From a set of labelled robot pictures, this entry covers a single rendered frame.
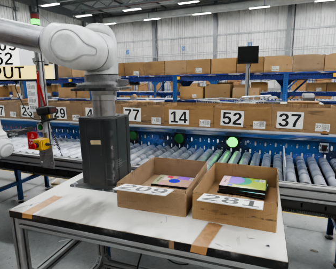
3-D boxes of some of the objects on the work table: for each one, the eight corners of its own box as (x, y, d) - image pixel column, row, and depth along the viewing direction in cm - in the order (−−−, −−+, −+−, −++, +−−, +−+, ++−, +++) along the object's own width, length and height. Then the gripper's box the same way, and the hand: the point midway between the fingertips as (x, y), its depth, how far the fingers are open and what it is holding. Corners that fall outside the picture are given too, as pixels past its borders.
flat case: (190, 191, 120) (190, 188, 119) (150, 186, 126) (150, 183, 125) (197, 180, 132) (197, 177, 132) (160, 176, 138) (160, 173, 138)
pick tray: (191, 218, 97) (191, 192, 95) (214, 181, 132) (214, 161, 130) (277, 233, 86) (279, 204, 85) (277, 189, 122) (278, 167, 120)
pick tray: (116, 206, 107) (114, 182, 105) (153, 175, 142) (153, 156, 140) (185, 218, 97) (185, 191, 95) (207, 181, 133) (207, 161, 131)
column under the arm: (118, 193, 120) (114, 119, 113) (69, 186, 128) (63, 117, 122) (142, 174, 144) (140, 112, 138) (100, 169, 152) (96, 111, 146)
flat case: (265, 194, 108) (265, 190, 108) (218, 188, 115) (218, 184, 115) (266, 182, 121) (266, 179, 120) (224, 177, 128) (224, 174, 127)
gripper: (4, 129, 146) (39, 123, 168) (-14, 128, 151) (23, 122, 173) (5, 143, 148) (40, 135, 169) (-11, 142, 152) (25, 134, 174)
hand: (27, 129), depth 168 cm, fingers closed
